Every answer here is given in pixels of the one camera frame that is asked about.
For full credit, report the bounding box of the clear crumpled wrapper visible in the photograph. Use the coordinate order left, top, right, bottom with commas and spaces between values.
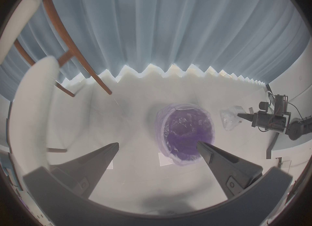
221, 106, 244, 131

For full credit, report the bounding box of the pale blue curtain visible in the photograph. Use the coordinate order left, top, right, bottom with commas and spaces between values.
0, 0, 312, 102

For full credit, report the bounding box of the white trash bin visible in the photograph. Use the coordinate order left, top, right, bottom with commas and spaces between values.
156, 103, 215, 166

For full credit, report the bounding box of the purple plastic bag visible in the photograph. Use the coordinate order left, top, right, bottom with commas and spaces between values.
154, 103, 215, 167

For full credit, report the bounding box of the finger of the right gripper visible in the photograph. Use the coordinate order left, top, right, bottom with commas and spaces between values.
237, 113, 254, 122

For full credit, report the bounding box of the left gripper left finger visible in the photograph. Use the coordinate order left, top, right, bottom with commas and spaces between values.
50, 142, 119, 199

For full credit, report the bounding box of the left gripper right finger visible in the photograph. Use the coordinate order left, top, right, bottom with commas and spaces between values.
196, 141, 264, 200

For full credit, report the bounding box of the white wooden chair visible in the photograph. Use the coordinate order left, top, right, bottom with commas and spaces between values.
0, 0, 112, 166

